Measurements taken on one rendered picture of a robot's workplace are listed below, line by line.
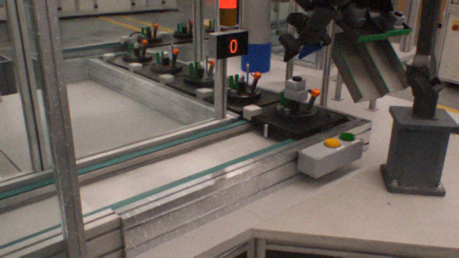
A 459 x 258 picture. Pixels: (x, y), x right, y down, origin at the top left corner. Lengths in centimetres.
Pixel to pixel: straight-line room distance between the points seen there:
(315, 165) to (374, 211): 19
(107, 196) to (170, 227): 19
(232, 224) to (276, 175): 20
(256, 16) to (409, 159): 130
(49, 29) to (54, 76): 7
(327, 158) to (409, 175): 22
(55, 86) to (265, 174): 62
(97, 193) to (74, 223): 30
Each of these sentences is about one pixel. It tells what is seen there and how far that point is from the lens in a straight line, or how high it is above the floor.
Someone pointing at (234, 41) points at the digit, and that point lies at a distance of 137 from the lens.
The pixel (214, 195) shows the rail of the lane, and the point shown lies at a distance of 109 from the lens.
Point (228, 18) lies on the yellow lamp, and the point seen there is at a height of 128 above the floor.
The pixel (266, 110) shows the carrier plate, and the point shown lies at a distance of 153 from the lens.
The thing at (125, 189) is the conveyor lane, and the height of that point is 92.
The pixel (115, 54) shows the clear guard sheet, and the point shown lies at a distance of 122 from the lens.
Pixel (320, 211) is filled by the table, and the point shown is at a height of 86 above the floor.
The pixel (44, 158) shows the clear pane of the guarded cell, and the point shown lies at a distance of 81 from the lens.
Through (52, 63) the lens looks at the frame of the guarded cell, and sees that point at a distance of 77.
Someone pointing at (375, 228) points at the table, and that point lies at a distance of 116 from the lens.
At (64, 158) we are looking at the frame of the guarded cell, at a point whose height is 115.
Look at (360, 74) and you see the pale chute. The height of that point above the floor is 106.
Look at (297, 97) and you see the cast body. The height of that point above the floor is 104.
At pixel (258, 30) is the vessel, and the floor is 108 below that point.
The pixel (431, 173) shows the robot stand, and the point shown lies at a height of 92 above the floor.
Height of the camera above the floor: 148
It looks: 22 degrees down
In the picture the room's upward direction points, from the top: 1 degrees clockwise
